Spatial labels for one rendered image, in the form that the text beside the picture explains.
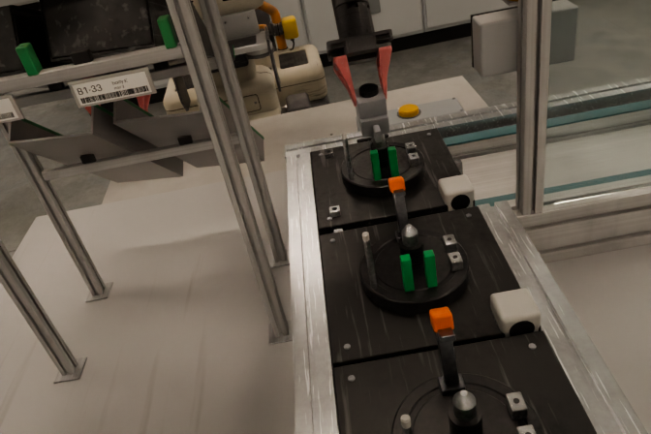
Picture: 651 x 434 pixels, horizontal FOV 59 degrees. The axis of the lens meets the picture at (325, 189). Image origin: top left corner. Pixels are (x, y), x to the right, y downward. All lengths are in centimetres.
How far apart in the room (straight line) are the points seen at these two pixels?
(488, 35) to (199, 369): 60
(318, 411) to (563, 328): 29
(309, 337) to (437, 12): 354
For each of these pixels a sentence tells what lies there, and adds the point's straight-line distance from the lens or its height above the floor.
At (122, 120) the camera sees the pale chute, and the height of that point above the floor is 119.
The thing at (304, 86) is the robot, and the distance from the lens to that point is 191.
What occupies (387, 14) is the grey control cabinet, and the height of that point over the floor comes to 28.
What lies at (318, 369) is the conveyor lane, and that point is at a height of 96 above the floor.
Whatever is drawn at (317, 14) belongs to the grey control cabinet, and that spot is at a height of 38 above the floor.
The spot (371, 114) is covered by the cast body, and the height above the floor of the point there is 109.
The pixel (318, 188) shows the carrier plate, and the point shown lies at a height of 97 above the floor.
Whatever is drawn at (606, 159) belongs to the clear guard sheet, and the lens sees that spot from 89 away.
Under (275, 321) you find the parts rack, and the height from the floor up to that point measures 89.
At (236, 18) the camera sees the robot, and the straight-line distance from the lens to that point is 154.
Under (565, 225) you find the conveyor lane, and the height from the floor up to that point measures 93.
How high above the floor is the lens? 149
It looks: 33 degrees down
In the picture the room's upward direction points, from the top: 12 degrees counter-clockwise
